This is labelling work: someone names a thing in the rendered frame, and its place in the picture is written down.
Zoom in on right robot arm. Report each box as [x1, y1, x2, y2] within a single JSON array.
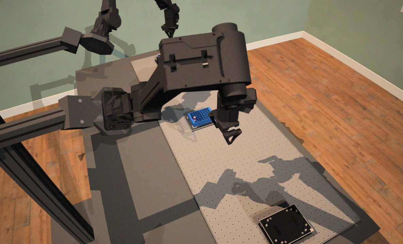
[[101, 22, 257, 130]]

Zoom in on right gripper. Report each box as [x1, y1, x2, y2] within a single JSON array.
[[208, 107, 242, 145]]

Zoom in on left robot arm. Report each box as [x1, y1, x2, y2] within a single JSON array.
[[90, 0, 179, 40]]

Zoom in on blue grid tube rack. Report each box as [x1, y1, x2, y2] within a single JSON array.
[[188, 107, 212, 127]]

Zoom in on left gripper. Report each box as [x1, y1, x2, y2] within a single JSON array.
[[161, 18, 179, 38]]

